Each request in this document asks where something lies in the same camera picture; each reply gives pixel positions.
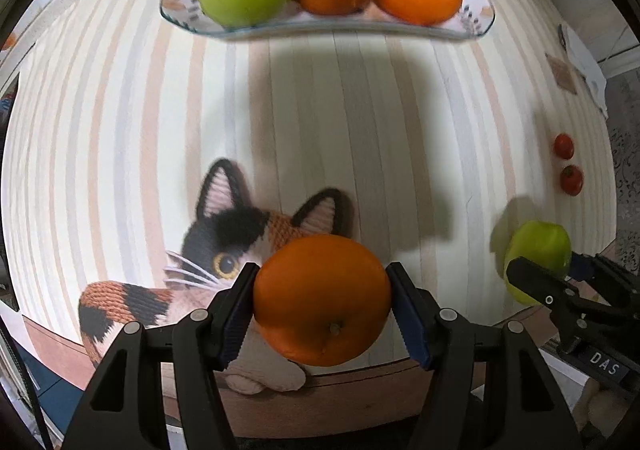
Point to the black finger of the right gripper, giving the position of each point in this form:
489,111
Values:
542,287

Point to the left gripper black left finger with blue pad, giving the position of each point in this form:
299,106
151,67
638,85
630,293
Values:
122,407

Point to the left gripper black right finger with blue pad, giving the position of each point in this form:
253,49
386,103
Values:
490,387

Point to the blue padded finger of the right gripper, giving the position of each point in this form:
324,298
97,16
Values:
609,279

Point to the red cherry tomato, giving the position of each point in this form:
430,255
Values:
571,180
563,146

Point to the large orange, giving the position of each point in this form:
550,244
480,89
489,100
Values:
321,300

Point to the striped cat table mat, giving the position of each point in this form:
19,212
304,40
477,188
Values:
444,148

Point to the small brown square coaster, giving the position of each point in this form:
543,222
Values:
562,74

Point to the white crumpled paper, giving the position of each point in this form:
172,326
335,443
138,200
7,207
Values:
582,60

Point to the floral glass oval plate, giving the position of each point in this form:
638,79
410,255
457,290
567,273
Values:
473,19

